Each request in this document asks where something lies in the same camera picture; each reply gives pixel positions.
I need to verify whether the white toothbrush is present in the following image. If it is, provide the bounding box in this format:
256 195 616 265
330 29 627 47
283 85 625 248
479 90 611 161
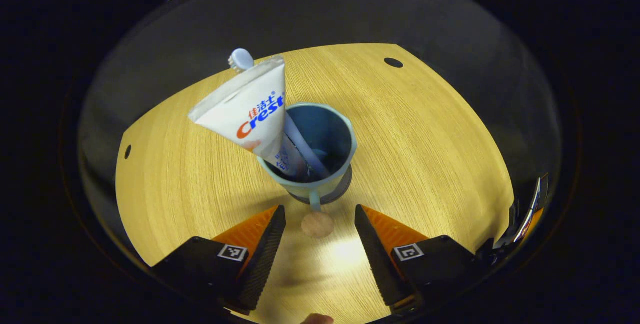
228 48 331 179

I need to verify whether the light blue cup wooden handle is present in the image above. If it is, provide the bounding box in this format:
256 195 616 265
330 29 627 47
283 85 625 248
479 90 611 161
256 103 358 238

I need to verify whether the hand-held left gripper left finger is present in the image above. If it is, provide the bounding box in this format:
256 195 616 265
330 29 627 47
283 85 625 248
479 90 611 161
150 205 287 315

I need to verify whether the white toothpaste tube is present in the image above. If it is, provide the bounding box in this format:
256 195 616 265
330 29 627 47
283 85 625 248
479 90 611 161
188 56 311 177

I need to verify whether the black backdrop cloth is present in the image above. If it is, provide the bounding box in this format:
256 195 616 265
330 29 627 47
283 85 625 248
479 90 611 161
77 0 563 265

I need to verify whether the round dark brown coaster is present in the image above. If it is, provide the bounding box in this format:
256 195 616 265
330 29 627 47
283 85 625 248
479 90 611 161
287 164 353 205

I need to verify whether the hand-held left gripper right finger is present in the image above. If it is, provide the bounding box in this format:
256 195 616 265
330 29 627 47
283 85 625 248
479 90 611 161
354 204 478 315

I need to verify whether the wooden desktop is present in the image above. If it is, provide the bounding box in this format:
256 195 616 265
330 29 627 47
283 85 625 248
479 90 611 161
116 43 516 324

